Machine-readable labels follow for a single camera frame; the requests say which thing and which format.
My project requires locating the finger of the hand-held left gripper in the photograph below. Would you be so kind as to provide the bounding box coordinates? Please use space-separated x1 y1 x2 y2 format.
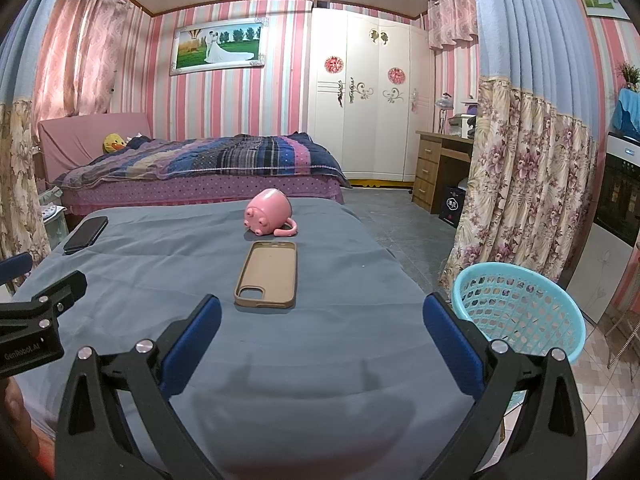
0 270 88 343
0 252 34 289

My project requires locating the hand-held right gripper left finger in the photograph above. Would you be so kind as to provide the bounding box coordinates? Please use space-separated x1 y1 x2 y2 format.
55 294 223 480

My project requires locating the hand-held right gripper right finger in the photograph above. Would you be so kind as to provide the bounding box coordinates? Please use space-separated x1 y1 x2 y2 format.
422 291 588 480

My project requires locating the teal plastic basket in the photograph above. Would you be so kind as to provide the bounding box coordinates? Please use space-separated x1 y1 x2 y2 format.
450 262 587 366

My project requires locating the person's left forearm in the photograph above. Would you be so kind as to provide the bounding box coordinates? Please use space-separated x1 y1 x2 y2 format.
4 377 33 441

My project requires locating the black smartphone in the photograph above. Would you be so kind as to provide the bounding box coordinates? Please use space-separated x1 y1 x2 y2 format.
63 216 109 256

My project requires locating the brown phone case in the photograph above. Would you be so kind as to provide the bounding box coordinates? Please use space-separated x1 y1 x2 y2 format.
234 241 298 309

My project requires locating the blue floral curtain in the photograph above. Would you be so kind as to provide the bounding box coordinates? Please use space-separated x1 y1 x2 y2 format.
440 0 616 306
0 0 78 266

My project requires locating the black paper bag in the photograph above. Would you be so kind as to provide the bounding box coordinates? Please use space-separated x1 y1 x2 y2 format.
439 186 468 227

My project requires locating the pink covered headboard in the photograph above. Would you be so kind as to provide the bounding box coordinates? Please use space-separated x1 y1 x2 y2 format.
38 112 153 183

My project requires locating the pink bed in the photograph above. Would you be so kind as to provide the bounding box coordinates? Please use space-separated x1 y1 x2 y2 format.
37 112 353 216

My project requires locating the pink pig mug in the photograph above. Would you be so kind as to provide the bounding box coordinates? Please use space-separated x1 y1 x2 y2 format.
243 187 299 237

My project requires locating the wooden desk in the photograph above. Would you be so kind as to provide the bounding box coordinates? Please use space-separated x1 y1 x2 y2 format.
412 130 476 215

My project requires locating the patchwork blanket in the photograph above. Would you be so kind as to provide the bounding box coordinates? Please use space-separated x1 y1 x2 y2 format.
52 132 351 191

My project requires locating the white printer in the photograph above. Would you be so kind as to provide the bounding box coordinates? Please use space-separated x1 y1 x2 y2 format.
447 114 478 138

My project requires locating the white cabinet appliance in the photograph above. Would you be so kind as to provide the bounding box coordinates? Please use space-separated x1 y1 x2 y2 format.
580 132 640 326

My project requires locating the pink window curtain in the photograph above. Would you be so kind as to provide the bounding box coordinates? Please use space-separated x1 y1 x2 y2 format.
32 0 153 118

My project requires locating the white wardrobe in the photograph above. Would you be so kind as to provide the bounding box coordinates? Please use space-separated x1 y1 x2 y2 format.
307 7 436 183

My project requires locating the blue cloth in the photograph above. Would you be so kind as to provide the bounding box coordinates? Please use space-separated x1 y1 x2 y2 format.
612 87 640 143

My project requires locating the pink curtain valance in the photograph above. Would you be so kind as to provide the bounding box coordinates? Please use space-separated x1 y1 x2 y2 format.
426 0 478 51

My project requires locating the framed wall poster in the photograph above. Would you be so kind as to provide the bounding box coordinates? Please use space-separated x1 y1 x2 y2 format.
170 16 268 77

